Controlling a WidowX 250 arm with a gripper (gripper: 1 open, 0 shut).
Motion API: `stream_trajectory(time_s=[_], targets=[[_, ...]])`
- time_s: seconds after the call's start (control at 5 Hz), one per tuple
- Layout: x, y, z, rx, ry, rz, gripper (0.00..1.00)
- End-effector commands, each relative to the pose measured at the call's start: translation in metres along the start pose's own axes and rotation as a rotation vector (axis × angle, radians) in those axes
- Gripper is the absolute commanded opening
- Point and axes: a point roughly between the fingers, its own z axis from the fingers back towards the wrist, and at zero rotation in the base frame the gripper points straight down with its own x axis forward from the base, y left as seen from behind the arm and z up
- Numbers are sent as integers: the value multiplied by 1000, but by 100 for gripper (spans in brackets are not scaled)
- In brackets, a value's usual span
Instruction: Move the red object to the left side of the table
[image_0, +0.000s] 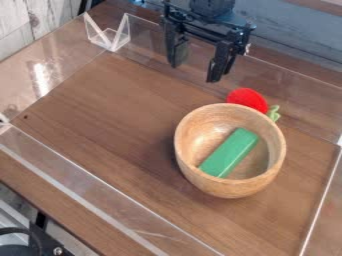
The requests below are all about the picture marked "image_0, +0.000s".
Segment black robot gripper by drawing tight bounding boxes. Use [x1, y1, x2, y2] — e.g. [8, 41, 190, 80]
[162, 0, 257, 83]

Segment red knitted strawberry toy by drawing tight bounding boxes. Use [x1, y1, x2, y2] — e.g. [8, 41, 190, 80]
[226, 88, 281, 122]

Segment light wooden bowl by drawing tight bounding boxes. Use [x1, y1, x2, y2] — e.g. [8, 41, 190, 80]
[174, 103, 287, 199]

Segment green rectangular block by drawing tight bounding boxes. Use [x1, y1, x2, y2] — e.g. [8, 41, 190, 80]
[199, 128, 259, 178]

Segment clear acrylic tray walls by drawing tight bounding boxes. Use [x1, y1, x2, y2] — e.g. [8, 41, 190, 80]
[0, 12, 342, 256]

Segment clear acrylic corner bracket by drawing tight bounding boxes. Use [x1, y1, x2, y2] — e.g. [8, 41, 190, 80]
[83, 13, 131, 52]

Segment black table clamp mount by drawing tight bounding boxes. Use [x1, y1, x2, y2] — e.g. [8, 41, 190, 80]
[0, 213, 75, 256]

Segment black cable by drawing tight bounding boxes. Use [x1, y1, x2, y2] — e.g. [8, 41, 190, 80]
[0, 227, 44, 256]

